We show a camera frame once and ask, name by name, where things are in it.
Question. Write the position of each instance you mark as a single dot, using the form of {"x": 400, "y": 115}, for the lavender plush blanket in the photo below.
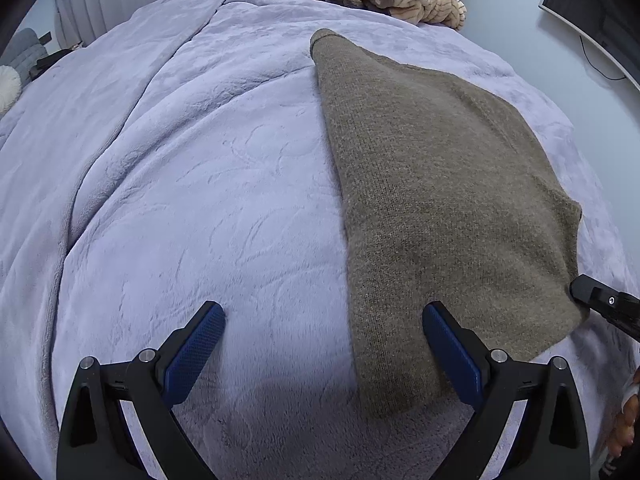
{"x": 200, "y": 185}

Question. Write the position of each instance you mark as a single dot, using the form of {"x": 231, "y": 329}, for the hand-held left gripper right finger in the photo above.
{"x": 450, "y": 350}

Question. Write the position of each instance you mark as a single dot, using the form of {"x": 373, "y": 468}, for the person's right hand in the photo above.
{"x": 625, "y": 425}

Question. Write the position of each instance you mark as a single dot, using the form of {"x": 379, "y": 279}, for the grey chair with cushion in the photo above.
{"x": 22, "y": 52}

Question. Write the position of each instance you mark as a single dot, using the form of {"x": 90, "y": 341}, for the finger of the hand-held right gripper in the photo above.
{"x": 600, "y": 300}

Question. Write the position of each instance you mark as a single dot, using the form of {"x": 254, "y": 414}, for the round cream cushion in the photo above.
{"x": 7, "y": 90}

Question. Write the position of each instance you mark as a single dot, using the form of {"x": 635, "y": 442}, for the wall television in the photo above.
{"x": 590, "y": 10}

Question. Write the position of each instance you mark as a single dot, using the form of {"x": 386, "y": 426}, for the brown knit sweater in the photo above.
{"x": 440, "y": 185}

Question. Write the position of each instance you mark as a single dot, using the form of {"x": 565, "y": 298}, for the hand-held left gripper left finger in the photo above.
{"x": 195, "y": 350}

